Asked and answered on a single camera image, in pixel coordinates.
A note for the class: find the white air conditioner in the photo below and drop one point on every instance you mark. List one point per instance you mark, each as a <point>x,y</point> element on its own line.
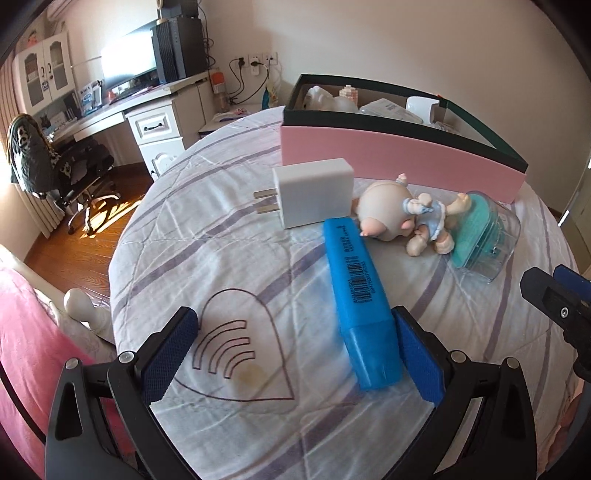
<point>60,7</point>

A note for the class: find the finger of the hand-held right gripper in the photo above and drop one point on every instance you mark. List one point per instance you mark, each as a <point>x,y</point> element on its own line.
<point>554,300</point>

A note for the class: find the small baby doll figure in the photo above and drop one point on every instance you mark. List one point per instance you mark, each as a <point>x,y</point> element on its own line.
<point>383,208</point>

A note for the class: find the white bedpost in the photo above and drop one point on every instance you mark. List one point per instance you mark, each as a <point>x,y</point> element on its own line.
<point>81,307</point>

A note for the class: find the pink box with dark rim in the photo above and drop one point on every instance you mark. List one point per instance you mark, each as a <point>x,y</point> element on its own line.
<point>369,153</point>

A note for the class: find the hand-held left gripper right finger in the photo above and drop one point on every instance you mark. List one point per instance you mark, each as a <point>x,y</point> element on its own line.
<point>420,362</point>

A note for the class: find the blue white card stand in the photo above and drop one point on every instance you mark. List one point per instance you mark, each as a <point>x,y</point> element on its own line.
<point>90,98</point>

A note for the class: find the white radiator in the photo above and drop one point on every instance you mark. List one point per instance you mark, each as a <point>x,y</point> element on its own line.
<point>41,217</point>

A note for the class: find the black speaker box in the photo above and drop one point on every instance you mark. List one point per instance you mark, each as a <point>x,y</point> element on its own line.
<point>179,8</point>

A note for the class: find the pale pink floral quilt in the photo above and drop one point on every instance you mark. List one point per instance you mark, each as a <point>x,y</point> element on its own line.
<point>576,424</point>

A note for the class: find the white glass door cabinet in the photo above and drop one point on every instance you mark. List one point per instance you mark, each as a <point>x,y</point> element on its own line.
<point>44,74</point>

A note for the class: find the small doll on cabinet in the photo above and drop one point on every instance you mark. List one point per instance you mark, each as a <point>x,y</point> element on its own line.
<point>32,39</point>

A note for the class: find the orange cap bottle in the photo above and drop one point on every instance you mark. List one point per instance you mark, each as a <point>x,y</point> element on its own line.
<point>218,87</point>

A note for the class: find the white building block figure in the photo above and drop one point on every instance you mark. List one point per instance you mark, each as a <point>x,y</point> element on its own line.
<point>349,94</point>

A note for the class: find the white rounded figurine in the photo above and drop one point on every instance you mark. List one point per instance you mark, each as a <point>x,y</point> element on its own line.
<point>323,99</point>

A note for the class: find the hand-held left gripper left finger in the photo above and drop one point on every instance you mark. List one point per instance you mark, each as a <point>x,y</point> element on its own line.
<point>168,357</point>

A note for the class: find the office chair with black jacket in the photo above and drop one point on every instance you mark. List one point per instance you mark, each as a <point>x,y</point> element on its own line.
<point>32,157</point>

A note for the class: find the blue highlighter pen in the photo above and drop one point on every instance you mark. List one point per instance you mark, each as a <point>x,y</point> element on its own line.
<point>355,277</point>

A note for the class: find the bright pink blanket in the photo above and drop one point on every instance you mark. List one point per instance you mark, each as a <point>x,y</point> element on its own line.
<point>32,360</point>

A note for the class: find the wall sockets with plugs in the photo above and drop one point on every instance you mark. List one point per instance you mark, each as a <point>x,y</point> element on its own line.
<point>254,62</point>

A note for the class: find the teal clear tape dispenser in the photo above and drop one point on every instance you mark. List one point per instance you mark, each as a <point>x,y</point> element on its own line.
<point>478,230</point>

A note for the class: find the computer monitor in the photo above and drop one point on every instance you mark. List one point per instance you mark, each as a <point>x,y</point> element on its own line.
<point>131,57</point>

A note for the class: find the white desk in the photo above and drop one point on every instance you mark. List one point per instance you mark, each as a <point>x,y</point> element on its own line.
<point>157,124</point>

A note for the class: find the white plug charger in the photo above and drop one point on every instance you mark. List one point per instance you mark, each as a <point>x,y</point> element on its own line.
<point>314,190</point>

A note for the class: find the black computer tower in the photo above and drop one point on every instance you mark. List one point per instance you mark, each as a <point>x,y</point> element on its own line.
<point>182,50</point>

